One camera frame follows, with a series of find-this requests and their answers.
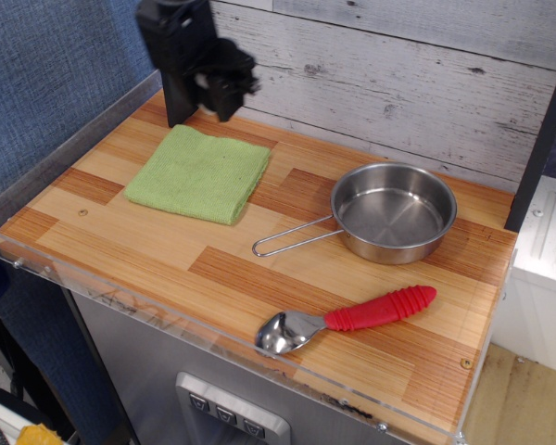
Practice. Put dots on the dark frame post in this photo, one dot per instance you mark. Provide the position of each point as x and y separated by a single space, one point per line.
534 169
179 104

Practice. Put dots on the dark left frame post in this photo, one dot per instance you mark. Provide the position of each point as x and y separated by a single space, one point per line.
179 104

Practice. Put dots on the white aluminium rail block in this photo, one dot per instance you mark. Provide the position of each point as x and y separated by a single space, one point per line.
536 242

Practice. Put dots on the green cloth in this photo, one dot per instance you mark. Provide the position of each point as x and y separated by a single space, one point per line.
199 176

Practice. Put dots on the stainless steel pot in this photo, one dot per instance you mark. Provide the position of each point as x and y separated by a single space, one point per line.
389 213

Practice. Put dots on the silver button control panel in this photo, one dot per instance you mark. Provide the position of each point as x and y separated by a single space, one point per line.
215 416

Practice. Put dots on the red handled metal spoon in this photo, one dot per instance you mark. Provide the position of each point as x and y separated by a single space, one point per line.
290 330

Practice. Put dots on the clear acrylic table guard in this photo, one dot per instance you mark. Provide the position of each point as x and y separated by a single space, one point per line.
162 294

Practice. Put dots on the plush sushi roll toy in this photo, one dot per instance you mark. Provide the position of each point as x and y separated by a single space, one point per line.
202 83

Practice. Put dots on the dark right frame post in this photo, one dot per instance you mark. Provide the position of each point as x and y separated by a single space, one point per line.
534 169

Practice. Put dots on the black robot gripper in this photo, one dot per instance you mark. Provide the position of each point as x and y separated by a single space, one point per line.
181 38

